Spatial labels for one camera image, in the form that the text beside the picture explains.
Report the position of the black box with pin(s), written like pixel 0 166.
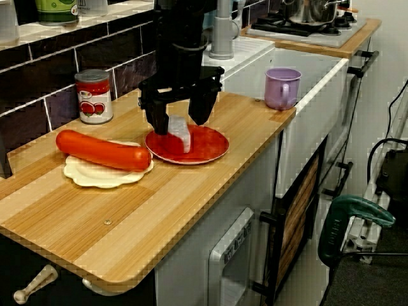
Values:
pixel 395 178

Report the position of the purple plastic mug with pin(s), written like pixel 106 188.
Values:
pixel 275 89

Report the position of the white stove cabinet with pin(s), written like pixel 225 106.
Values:
pixel 363 95

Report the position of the black burner grate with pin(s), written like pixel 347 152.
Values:
pixel 287 30

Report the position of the white toy sink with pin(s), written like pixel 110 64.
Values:
pixel 312 127

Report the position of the translucent plastic container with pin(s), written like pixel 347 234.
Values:
pixel 8 22

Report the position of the cream scalloped plate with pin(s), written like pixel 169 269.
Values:
pixel 95 180

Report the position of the wood panel door black frame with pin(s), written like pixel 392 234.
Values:
pixel 299 207

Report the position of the small white lidded jar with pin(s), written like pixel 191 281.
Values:
pixel 92 8

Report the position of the steel cooking pot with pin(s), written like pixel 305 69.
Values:
pixel 309 12

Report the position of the red plate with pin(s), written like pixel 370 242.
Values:
pixel 210 146

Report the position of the toy ham slice red rind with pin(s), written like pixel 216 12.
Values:
pixel 181 134

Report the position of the grey toy faucet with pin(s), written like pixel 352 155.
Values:
pixel 221 35

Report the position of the tomato label tin can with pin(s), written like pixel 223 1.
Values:
pixel 95 99

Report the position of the white appliance door grey frame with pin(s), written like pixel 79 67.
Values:
pixel 216 264

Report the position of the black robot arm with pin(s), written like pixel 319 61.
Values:
pixel 178 22

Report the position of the green label tin can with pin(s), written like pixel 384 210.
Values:
pixel 55 11

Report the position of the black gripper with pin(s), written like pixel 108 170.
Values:
pixel 188 79

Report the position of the white counter cabinet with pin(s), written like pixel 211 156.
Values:
pixel 185 255

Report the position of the black cabinet front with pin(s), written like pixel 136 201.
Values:
pixel 63 293

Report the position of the orange toy sausage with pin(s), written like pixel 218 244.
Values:
pixel 102 150

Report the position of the aluminium frame rail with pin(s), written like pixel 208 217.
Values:
pixel 360 236

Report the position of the grey toy stove top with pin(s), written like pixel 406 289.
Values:
pixel 334 39

